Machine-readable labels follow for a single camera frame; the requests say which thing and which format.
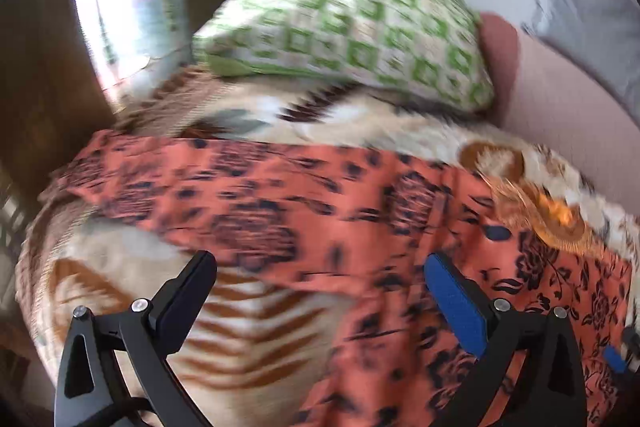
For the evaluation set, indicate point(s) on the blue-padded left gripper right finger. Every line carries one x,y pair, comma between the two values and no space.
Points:
550,389

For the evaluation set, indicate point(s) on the grey pillow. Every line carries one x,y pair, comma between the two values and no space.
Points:
599,36

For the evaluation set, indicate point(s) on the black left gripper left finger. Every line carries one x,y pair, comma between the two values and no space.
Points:
114,366

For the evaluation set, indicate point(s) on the leaf-patterned beige blanket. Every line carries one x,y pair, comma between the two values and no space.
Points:
308,113

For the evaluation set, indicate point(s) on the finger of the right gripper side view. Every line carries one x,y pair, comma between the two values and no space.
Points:
620,360

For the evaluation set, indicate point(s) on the green white checkered pillow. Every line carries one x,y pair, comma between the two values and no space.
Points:
426,48

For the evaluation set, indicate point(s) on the orange black floral garment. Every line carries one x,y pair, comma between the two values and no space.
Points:
321,316

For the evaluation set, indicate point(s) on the pink cylindrical bolster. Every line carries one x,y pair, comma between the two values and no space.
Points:
546,99

